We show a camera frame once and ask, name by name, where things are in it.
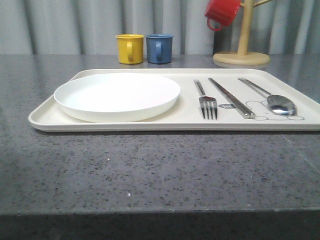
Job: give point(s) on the blue mug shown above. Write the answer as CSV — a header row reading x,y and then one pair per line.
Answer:
x,y
159,48

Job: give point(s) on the yellow mug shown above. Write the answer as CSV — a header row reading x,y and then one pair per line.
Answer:
x,y
130,48

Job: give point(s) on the silver metal spoon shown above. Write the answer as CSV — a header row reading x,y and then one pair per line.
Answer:
x,y
278,104

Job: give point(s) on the silver metal fork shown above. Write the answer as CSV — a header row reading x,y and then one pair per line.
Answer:
x,y
208,104

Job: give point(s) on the cream rabbit serving tray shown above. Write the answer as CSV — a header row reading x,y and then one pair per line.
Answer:
x,y
186,115

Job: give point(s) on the wooden mug tree stand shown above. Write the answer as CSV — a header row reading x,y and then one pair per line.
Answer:
x,y
243,56

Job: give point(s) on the red mug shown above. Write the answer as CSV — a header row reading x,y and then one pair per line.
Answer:
x,y
222,12

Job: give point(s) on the white round plate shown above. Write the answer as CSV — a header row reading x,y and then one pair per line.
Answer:
x,y
117,97

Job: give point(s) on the silver metal chopstick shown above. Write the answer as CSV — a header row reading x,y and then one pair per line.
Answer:
x,y
225,94
243,106

